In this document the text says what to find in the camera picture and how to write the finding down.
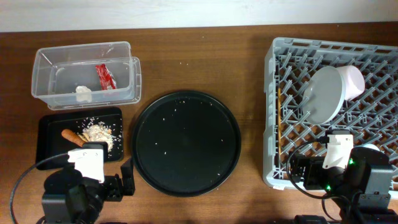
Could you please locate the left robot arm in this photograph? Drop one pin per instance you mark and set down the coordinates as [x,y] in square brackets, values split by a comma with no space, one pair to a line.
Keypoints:
[77,193]

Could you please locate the pink bowl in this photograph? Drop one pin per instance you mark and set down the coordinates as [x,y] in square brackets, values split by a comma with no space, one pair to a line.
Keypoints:
[354,81]

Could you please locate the black rectangular tray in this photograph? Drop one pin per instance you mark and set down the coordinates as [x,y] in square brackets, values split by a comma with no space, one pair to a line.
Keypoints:
[51,143]

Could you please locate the red snack wrapper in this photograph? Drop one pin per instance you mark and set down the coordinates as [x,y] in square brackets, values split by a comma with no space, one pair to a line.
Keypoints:
[106,78]

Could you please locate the grey plate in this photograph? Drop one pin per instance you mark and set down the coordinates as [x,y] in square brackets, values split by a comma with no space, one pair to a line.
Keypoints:
[325,95]

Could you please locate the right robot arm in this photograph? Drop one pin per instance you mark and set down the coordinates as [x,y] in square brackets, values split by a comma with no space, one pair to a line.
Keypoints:
[360,190]

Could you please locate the peanut shells and rice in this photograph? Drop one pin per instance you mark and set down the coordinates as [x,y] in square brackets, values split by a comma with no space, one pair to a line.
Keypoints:
[92,129]

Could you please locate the wooden chopstick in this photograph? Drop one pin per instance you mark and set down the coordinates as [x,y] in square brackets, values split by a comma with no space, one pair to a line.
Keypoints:
[279,122]

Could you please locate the clear plastic bin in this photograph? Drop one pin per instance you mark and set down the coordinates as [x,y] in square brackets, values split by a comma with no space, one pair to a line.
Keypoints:
[57,71]

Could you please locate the orange carrot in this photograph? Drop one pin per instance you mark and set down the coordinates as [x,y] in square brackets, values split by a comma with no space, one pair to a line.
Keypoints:
[72,137]

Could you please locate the round black tray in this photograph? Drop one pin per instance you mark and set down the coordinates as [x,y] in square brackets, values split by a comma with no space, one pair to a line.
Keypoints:
[185,143]

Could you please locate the grey dishwasher rack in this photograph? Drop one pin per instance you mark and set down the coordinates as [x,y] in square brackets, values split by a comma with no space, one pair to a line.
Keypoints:
[371,118]

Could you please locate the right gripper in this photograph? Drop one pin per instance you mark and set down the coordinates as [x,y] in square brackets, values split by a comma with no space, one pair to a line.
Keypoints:
[312,163]

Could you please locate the white tissue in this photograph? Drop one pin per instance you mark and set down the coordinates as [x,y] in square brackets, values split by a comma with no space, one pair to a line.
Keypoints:
[83,94]

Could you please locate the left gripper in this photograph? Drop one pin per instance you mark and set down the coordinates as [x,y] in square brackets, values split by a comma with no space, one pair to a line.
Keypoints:
[116,191]

